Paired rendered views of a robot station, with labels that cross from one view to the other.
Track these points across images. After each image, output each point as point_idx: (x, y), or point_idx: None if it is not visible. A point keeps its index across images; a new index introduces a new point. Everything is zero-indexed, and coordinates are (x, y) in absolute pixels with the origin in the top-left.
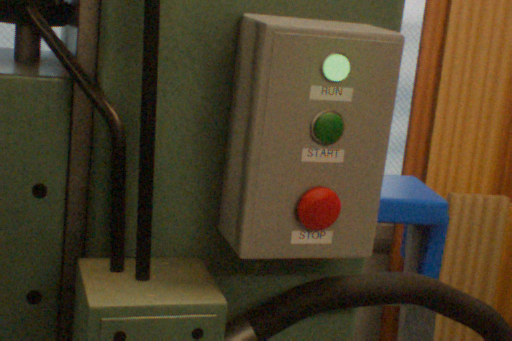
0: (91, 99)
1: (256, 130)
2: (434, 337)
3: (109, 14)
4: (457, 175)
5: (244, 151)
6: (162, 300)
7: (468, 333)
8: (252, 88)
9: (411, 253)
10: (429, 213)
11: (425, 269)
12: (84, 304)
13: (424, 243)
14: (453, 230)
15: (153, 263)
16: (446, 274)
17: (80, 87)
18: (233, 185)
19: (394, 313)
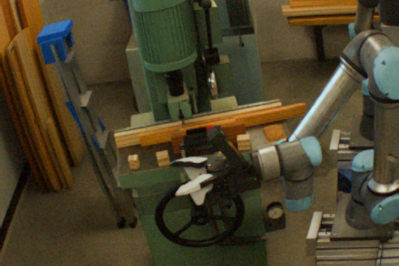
0: None
1: None
2: (32, 90)
3: None
4: (2, 37)
5: None
6: (213, 2)
7: (35, 82)
8: None
9: (65, 42)
10: (71, 24)
11: (72, 43)
12: (211, 8)
13: (68, 37)
14: (20, 51)
15: (196, 5)
16: (25, 67)
17: None
18: None
19: (10, 101)
